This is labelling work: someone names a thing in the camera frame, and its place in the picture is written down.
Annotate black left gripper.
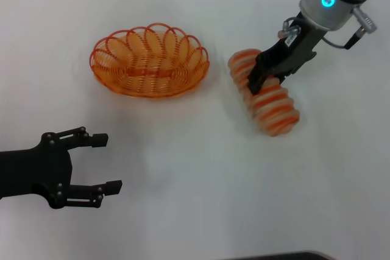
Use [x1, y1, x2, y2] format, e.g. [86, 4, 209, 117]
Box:
[0, 125, 124, 211]

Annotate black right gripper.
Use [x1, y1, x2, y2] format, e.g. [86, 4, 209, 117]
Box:
[247, 11, 324, 96]

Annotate orange striped bread roll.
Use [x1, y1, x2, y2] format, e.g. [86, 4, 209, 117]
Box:
[228, 47, 301, 137]

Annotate orange wire basket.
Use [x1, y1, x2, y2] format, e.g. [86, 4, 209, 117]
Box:
[89, 22, 211, 99]

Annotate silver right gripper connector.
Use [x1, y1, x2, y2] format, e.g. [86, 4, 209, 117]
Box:
[277, 19, 303, 39]

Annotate dark rounded edge object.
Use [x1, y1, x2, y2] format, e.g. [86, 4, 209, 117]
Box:
[224, 250, 333, 260]

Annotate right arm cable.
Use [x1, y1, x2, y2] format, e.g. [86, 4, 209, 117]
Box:
[322, 6, 379, 51]

